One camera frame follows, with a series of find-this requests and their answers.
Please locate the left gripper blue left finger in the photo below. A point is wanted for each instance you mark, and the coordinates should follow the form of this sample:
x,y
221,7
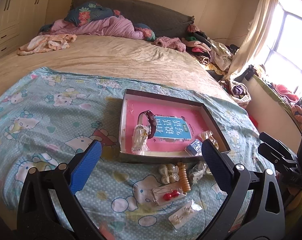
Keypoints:
x,y
48,207

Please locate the pink book blue label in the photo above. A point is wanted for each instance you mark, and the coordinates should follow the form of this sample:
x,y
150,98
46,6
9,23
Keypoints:
x,y
178,124

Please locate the cream wardrobe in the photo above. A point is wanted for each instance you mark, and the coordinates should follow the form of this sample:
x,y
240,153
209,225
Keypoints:
x,y
20,21

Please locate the beige bed cover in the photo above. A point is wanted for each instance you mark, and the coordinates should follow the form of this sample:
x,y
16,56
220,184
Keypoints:
x,y
115,57

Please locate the peach crumpled garment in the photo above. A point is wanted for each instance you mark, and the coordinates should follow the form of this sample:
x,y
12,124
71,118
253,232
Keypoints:
x,y
46,43

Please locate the small clear jewelry bag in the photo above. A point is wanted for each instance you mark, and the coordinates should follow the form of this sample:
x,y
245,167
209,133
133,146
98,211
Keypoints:
x,y
198,171

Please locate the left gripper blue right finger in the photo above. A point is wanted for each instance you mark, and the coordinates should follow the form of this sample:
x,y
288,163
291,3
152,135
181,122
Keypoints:
x,y
253,208

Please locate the pile of clothes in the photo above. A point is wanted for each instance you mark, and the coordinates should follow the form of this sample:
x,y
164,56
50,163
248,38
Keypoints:
x,y
213,55

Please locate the yellow rings in bag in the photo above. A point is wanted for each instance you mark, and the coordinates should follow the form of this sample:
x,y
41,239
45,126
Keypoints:
x,y
209,138

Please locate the pearl earrings white card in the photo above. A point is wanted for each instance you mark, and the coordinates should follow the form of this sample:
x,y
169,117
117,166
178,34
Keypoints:
x,y
184,214

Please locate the basket of clothes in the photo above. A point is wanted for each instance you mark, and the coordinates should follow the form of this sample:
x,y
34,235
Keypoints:
x,y
237,91

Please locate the maroon leather strap watch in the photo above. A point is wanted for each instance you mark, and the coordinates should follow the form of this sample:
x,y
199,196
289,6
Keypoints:
x,y
152,122

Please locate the grey cardboard box tray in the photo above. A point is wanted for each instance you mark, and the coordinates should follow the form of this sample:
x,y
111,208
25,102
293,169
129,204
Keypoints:
x,y
172,157

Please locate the floral dark blue pillow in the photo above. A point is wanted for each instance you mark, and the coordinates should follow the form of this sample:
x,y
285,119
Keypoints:
x,y
92,11

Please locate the cream curtain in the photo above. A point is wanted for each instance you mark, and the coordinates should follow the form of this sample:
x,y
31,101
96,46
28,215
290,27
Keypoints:
x,y
255,39

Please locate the small blue box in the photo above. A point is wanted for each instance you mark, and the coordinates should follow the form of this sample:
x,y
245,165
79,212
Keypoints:
x,y
194,148

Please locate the red bead earrings card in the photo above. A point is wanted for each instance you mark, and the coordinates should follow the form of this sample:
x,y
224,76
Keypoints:
x,y
168,193

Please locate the dark grey headboard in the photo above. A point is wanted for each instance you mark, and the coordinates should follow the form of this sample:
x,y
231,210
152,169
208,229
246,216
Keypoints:
x,y
163,21

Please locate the pink fuzzy garment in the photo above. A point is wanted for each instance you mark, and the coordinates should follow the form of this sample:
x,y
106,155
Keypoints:
x,y
171,43

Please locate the Hello Kitty blue sheet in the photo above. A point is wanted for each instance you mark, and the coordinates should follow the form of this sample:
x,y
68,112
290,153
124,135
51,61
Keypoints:
x,y
47,117

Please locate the white clear hair claw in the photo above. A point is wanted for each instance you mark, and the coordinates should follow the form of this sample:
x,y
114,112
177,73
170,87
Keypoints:
x,y
169,173

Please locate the purple crumpled quilt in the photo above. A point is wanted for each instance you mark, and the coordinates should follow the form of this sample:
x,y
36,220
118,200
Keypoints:
x,y
110,26

